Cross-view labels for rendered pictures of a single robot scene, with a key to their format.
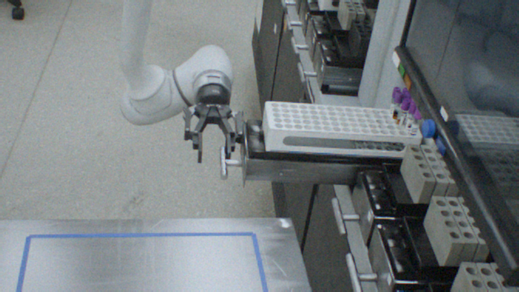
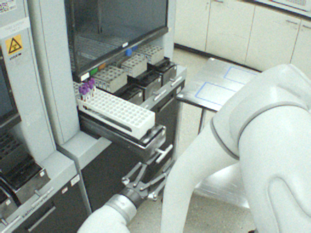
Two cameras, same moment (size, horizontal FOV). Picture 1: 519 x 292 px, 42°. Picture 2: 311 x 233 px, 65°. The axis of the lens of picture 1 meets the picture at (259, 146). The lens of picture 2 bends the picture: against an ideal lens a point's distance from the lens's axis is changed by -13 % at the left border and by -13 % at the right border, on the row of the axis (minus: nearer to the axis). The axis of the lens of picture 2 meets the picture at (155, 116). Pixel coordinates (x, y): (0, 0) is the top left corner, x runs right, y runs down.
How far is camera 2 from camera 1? 1.73 m
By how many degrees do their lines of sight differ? 99
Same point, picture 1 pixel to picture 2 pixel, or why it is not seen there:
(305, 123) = (132, 113)
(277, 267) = (195, 86)
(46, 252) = not seen: hidden behind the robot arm
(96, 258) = not seen: hidden behind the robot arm
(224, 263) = (212, 93)
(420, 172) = (123, 73)
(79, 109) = not seen: outside the picture
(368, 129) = (110, 97)
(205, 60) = (110, 219)
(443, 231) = (142, 63)
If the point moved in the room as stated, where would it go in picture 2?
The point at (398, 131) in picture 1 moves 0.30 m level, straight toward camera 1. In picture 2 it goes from (98, 93) to (160, 72)
